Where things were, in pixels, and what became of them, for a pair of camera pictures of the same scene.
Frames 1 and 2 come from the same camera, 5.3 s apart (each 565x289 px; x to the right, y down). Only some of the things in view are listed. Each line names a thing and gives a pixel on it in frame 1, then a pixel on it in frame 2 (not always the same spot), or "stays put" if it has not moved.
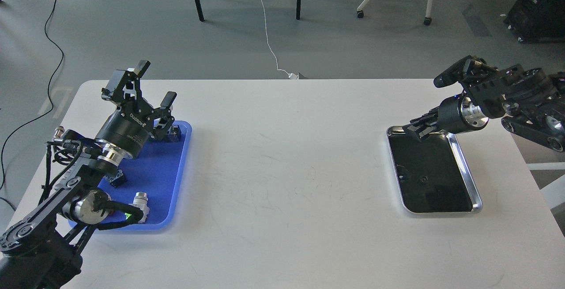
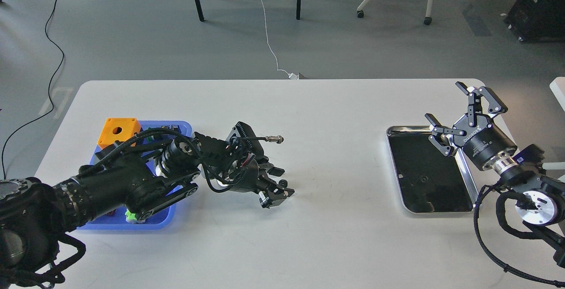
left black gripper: x=128 y=129 to x=249 y=177
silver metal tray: x=432 y=175 stays put
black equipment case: x=538 y=16 stays put
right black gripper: x=455 y=114 to x=481 y=141
